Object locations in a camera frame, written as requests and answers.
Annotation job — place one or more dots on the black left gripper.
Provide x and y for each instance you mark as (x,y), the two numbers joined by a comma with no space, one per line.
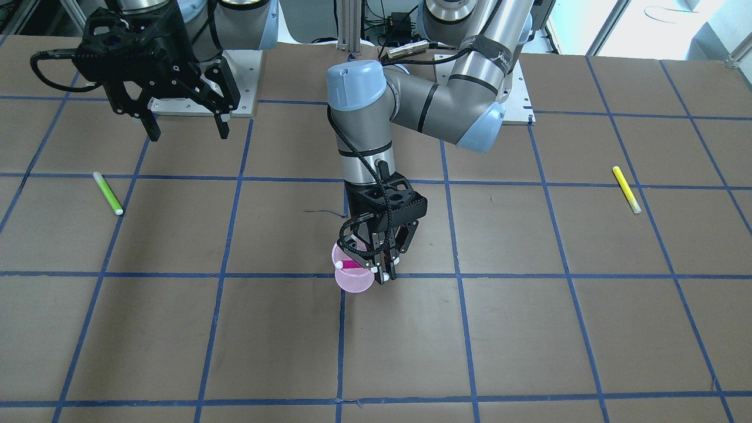
(359,207)

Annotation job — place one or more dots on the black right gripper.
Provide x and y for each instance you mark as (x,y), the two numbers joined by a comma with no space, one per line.
(183,51)

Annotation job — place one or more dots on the pink mesh cup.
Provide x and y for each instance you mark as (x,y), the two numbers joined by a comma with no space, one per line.
(349,274)

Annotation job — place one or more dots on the pink highlighter pen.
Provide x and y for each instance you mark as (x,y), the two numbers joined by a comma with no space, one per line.
(349,265)

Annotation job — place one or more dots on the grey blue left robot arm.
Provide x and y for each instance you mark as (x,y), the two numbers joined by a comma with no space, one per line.
(366,97)

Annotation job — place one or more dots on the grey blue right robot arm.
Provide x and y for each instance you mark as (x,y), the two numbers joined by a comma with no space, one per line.
(221,26)

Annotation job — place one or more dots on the green highlighter pen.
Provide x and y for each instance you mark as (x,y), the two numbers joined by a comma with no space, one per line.
(109,195)

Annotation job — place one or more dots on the yellow highlighter pen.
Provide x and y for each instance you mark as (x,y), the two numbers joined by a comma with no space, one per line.
(626,190)

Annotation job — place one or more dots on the aluminium frame post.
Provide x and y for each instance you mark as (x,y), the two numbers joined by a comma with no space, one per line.
(349,26)

